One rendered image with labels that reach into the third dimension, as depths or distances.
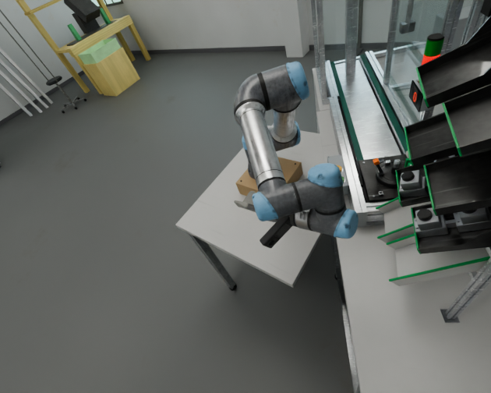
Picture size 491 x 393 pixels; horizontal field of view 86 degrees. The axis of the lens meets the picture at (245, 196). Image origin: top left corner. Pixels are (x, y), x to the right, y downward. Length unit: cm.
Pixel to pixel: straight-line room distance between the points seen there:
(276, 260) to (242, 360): 96
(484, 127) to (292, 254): 79
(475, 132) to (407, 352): 69
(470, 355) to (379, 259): 36
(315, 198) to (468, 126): 30
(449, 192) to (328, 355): 140
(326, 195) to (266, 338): 145
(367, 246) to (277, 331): 100
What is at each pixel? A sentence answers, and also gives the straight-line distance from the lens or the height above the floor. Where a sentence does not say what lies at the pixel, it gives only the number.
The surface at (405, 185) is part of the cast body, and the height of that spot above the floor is 125.
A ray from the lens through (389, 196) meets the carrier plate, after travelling 119.
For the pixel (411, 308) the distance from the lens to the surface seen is 110.
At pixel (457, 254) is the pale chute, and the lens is 92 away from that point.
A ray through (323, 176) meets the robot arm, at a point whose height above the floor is 142.
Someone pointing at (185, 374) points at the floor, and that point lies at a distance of 210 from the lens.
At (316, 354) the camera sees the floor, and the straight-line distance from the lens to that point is 191.
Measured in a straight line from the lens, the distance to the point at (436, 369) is 106.
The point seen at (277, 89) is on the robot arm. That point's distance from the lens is 86.
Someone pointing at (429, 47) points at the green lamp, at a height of 139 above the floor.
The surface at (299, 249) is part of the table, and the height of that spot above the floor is 86.
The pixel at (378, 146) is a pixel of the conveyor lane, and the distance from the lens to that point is 149.
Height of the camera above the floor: 187
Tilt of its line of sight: 46 degrees down
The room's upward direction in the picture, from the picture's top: 22 degrees counter-clockwise
